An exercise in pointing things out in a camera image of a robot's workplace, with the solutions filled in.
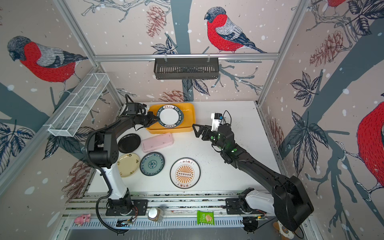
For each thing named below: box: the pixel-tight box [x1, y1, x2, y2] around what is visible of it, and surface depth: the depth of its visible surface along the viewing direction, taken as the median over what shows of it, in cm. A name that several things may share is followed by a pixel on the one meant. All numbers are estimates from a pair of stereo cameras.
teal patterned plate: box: [139, 151, 165, 177], surface depth 90 cm
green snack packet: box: [196, 210, 215, 226], surface depth 71 cm
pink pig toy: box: [74, 214, 91, 227], surface depth 71 cm
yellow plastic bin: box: [146, 102, 196, 135], surface depth 103 cm
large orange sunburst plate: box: [170, 157, 201, 189], surface depth 87 cm
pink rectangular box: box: [141, 132, 174, 153], surface depth 97 cm
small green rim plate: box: [157, 104, 184, 129], surface depth 103 cm
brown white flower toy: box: [273, 220, 295, 240], surface depth 66 cm
